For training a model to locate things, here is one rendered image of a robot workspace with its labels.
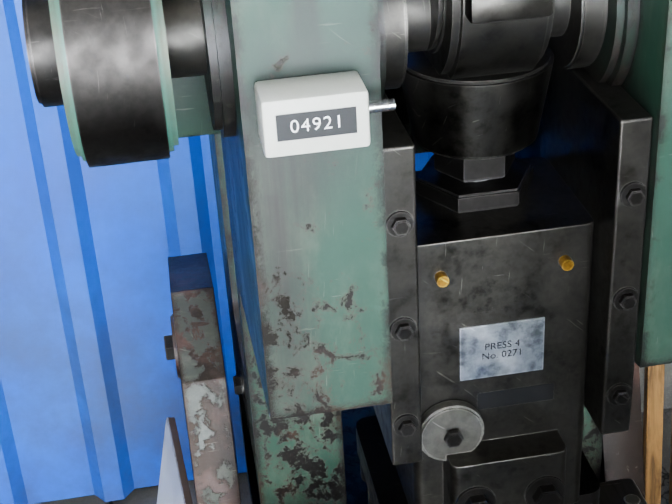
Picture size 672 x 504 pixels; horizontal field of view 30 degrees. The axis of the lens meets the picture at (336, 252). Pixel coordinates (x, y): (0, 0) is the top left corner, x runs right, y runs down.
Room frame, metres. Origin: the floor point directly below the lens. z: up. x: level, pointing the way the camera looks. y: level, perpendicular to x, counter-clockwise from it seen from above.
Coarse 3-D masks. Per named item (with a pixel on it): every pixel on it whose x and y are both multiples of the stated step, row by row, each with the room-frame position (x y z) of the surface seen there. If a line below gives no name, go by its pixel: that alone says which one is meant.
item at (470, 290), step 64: (448, 192) 0.90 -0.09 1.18; (512, 192) 0.89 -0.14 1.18; (448, 256) 0.84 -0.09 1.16; (512, 256) 0.85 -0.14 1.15; (576, 256) 0.86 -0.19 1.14; (448, 320) 0.84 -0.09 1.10; (512, 320) 0.85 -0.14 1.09; (576, 320) 0.86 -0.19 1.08; (448, 384) 0.84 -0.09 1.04; (512, 384) 0.85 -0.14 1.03; (576, 384) 0.86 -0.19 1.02; (448, 448) 0.83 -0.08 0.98; (512, 448) 0.83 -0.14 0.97; (576, 448) 0.86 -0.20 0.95
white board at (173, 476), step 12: (168, 420) 1.43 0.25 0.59; (168, 432) 1.42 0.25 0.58; (168, 444) 1.41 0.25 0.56; (168, 456) 1.40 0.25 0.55; (180, 456) 1.35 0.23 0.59; (168, 468) 1.39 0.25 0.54; (180, 468) 1.33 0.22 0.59; (168, 480) 1.38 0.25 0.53; (180, 480) 1.30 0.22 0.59; (168, 492) 1.36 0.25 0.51; (180, 492) 1.29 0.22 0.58
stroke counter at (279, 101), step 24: (264, 96) 0.75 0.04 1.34; (288, 96) 0.75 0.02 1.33; (312, 96) 0.74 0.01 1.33; (336, 96) 0.75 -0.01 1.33; (360, 96) 0.75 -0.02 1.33; (264, 120) 0.74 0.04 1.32; (288, 120) 0.74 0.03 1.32; (312, 120) 0.74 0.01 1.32; (336, 120) 0.74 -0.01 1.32; (360, 120) 0.75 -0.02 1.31; (264, 144) 0.74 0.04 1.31; (288, 144) 0.74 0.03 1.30; (312, 144) 0.74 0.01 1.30; (336, 144) 0.74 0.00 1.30; (360, 144) 0.75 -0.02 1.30
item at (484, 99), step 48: (480, 0) 0.83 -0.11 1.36; (528, 0) 0.83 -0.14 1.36; (480, 48) 0.85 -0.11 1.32; (528, 48) 0.86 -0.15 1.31; (432, 96) 0.89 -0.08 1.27; (480, 96) 0.87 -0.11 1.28; (528, 96) 0.88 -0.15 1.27; (432, 144) 0.90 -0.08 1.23; (480, 144) 0.88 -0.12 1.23; (528, 144) 0.90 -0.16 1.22
